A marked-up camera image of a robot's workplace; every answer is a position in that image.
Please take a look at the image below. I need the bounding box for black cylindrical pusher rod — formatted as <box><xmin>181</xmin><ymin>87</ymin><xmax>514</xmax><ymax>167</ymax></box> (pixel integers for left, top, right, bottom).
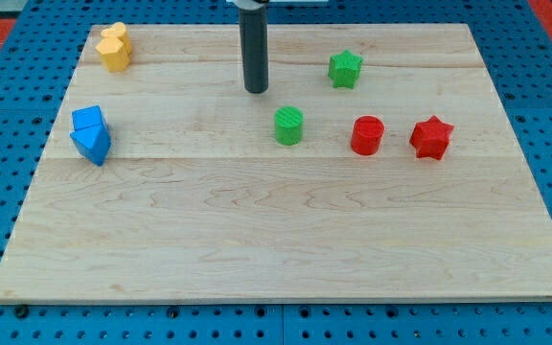
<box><xmin>238</xmin><ymin>0</ymin><xmax>268</xmax><ymax>94</ymax></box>

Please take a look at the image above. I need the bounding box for green star block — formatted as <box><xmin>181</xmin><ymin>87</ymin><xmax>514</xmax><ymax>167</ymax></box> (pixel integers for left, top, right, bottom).
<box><xmin>328</xmin><ymin>50</ymin><xmax>363</xmax><ymax>89</ymax></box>

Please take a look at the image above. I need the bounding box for red star block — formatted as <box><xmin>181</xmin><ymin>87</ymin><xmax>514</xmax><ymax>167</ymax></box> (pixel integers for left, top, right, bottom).
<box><xmin>409</xmin><ymin>115</ymin><xmax>454</xmax><ymax>160</ymax></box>

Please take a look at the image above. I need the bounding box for green cylinder block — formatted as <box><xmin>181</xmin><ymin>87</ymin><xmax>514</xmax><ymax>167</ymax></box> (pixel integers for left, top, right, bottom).
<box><xmin>274</xmin><ymin>105</ymin><xmax>304</xmax><ymax>146</ymax></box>

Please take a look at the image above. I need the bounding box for yellow heart block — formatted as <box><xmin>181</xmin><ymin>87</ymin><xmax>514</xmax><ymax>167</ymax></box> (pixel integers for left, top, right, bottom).
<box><xmin>101</xmin><ymin>22</ymin><xmax>132</xmax><ymax>55</ymax></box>

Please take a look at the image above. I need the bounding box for yellow hexagon block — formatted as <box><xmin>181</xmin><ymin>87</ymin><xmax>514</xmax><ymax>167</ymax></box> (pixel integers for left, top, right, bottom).
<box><xmin>95</xmin><ymin>37</ymin><xmax>129</xmax><ymax>72</ymax></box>

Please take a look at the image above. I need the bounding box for wooden board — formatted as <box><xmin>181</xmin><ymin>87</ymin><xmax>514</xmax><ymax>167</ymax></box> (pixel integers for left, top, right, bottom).
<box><xmin>0</xmin><ymin>24</ymin><xmax>552</xmax><ymax>305</ymax></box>

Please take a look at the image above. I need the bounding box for red cylinder block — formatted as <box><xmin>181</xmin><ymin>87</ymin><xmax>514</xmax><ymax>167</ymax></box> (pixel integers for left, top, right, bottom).
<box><xmin>350</xmin><ymin>115</ymin><xmax>385</xmax><ymax>155</ymax></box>

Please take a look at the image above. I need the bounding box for blue cube block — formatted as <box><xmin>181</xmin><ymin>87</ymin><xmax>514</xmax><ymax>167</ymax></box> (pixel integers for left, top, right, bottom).
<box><xmin>72</xmin><ymin>105</ymin><xmax>106</xmax><ymax>131</ymax></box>

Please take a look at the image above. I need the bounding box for blue triangle block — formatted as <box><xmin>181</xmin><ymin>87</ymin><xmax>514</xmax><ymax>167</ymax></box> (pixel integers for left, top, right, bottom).
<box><xmin>70</xmin><ymin>125</ymin><xmax>111</xmax><ymax>166</ymax></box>

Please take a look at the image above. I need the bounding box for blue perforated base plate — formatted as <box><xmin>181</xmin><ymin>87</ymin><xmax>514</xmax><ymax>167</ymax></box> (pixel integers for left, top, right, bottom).
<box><xmin>0</xmin><ymin>1</ymin><xmax>552</xmax><ymax>344</ymax></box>

